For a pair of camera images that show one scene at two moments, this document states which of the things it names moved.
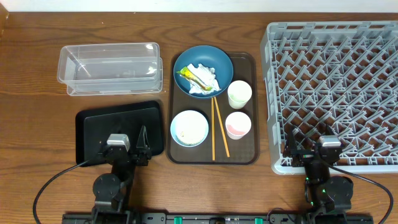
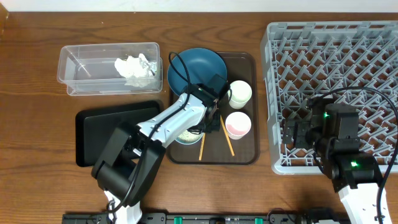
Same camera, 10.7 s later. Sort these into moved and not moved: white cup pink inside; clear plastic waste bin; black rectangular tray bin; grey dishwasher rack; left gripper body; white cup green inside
Moved: left gripper body
Not moved: white cup pink inside; white cup green inside; grey dishwasher rack; clear plastic waste bin; black rectangular tray bin
